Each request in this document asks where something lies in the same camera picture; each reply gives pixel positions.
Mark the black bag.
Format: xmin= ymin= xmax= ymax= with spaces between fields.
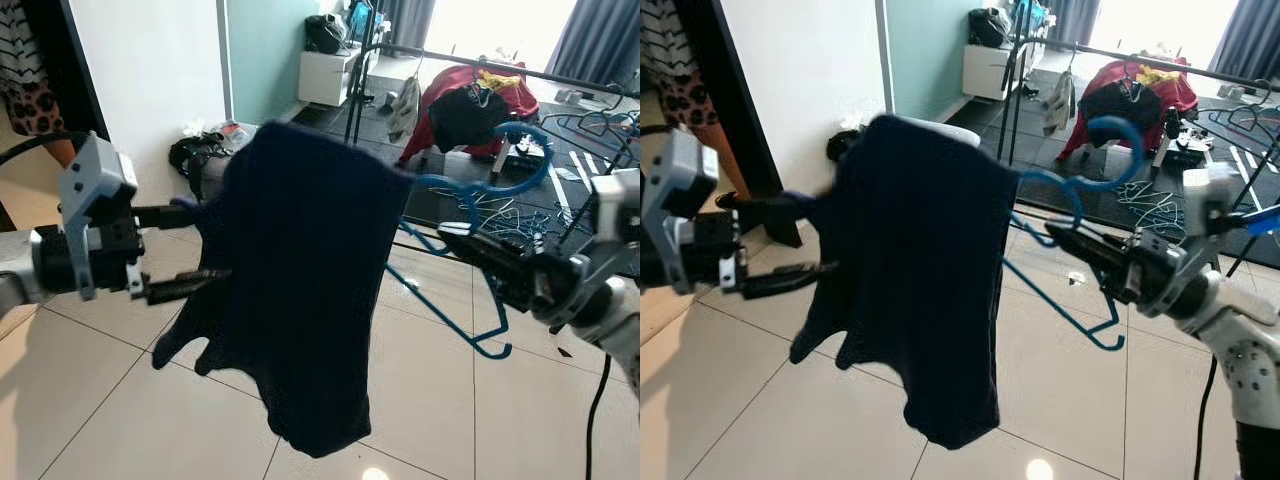
xmin=304 ymin=14 xmax=351 ymax=56
xmin=968 ymin=8 xmax=1013 ymax=51

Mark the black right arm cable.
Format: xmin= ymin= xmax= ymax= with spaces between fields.
xmin=1192 ymin=355 xmax=1216 ymax=480
xmin=585 ymin=352 xmax=614 ymax=480

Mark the tangled wire hangers pile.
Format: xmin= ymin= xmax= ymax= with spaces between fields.
xmin=470 ymin=190 xmax=601 ymax=241
xmin=1110 ymin=180 xmax=1201 ymax=241

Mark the grey garment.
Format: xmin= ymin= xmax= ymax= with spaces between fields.
xmin=388 ymin=77 xmax=424 ymax=144
xmin=1043 ymin=70 xmax=1079 ymax=138

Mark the red cloth cover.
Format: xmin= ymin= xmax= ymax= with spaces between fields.
xmin=400 ymin=62 xmax=542 ymax=168
xmin=1055 ymin=58 xmax=1198 ymax=161

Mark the white cabinet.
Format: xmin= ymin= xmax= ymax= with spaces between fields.
xmin=962 ymin=42 xmax=1036 ymax=101
xmin=298 ymin=47 xmax=379 ymax=108

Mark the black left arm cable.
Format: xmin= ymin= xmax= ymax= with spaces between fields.
xmin=0 ymin=130 xmax=91 ymax=166

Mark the black bundle with cables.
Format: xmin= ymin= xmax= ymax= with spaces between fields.
xmin=168 ymin=130 xmax=241 ymax=201
xmin=828 ymin=128 xmax=871 ymax=166

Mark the grey curtain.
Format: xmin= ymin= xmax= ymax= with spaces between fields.
xmin=1215 ymin=0 xmax=1280 ymax=81
xmin=545 ymin=0 xmax=641 ymax=91
xmin=1040 ymin=0 xmax=1101 ymax=46
xmin=375 ymin=0 xmax=438 ymax=51

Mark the navy mesh garment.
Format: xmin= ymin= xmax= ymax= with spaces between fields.
xmin=790 ymin=113 xmax=1021 ymax=451
xmin=152 ymin=120 xmax=414 ymax=459

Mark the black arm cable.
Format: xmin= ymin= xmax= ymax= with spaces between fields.
xmin=585 ymin=352 xmax=614 ymax=480
xmin=1192 ymin=355 xmax=1216 ymax=480
xmin=0 ymin=130 xmax=91 ymax=166

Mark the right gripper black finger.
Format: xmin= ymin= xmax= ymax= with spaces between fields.
xmin=437 ymin=222 xmax=541 ymax=276
xmin=1062 ymin=222 xmax=1151 ymax=271
xmin=480 ymin=265 xmax=546 ymax=313
xmin=1095 ymin=262 xmax=1151 ymax=306

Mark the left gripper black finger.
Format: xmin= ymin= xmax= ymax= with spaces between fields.
xmin=715 ymin=190 xmax=813 ymax=217
xmin=745 ymin=262 xmax=841 ymax=301
xmin=145 ymin=266 xmax=236 ymax=306
xmin=128 ymin=200 xmax=211 ymax=231

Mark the black floor device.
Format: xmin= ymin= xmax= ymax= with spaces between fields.
xmin=495 ymin=140 xmax=561 ymax=181
xmin=1150 ymin=110 xmax=1216 ymax=166

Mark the blue hanger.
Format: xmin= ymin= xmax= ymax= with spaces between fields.
xmin=400 ymin=122 xmax=554 ymax=361
xmin=395 ymin=175 xmax=513 ymax=361
xmin=1010 ymin=115 xmax=1148 ymax=353
xmin=1003 ymin=168 xmax=1128 ymax=353

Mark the black metal clothes rack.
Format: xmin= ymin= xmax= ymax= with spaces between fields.
xmin=345 ymin=0 xmax=641 ymax=281
xmin=1005 ymin=0 xmax=1280 ymax=271

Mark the black shorts white lettered band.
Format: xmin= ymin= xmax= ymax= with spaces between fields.
xmin=427 ymin=85 xmax=513 ymax=154
xmin=1078 ymin=80 xmax=1163 ymax=141

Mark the person in striped shirt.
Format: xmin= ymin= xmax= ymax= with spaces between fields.
xmin=0 ymin=0 xmax=79 ymax=169
xmin=640 ymin=0 xmax=746 ymax=201

